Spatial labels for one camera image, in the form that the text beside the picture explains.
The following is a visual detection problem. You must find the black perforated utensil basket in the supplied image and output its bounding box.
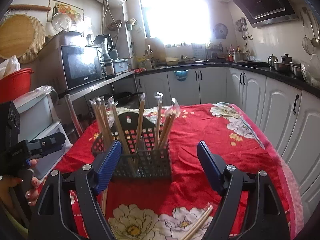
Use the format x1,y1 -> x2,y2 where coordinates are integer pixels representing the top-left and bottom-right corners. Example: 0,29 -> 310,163
91,112 -> 173,180

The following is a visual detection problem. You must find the chopstick pair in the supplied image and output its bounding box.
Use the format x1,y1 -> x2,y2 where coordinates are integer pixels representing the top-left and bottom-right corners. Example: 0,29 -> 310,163
181,203 -> 213,240
154,92 -> 163,149
135,92 -> 145,151

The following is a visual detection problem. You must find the black range hood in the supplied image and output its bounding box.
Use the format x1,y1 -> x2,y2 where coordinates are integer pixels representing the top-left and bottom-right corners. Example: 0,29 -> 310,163
232,0 -> 298,28

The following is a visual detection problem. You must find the red floral tablecloth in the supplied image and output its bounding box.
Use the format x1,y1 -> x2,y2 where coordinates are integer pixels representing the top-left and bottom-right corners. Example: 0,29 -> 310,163
35,102 -> 304,240

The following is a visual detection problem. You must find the person's left hand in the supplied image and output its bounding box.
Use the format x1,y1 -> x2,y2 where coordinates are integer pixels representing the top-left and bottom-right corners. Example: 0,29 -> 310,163
7,159 -> 41,207

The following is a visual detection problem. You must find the microwave oven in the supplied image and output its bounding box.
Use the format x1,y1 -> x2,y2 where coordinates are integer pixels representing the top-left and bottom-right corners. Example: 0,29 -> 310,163
37,46 -> 103,94

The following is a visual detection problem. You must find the black blender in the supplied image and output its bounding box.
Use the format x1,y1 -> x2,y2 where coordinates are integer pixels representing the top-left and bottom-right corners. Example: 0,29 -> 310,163
94,34 -> 116,78

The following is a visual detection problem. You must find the round bamboo tray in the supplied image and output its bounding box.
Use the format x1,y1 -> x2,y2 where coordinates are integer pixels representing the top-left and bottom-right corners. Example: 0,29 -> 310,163
1,14 -> 35,59

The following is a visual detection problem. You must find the red plastic basin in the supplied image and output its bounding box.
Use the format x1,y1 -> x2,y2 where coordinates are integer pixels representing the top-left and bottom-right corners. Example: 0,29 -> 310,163
0,68 -> 34,103

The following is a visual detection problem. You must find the white storage box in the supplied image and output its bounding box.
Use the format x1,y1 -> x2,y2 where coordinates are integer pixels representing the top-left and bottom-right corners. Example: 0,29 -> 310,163
14,86 -> 72,181

